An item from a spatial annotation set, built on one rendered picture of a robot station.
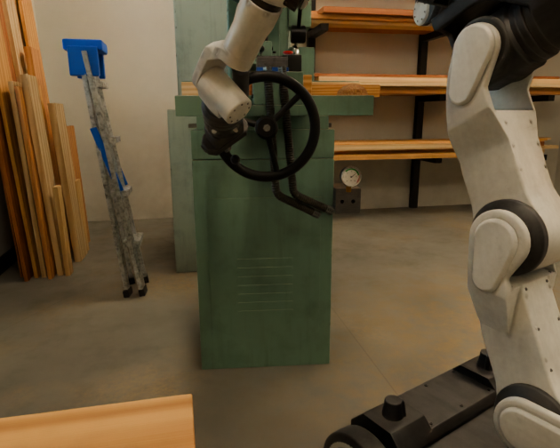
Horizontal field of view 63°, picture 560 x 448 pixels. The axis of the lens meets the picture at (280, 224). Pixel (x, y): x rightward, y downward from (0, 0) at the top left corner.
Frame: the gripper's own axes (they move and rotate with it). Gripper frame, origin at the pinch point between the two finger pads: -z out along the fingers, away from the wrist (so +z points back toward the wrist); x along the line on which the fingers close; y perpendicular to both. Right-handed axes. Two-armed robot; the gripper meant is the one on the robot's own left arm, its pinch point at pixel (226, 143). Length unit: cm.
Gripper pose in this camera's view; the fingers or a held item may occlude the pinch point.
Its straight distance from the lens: 117.3
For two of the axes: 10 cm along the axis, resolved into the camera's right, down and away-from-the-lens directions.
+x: 7.7, -6.0, 2.3
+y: -6.4, -7.5, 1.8
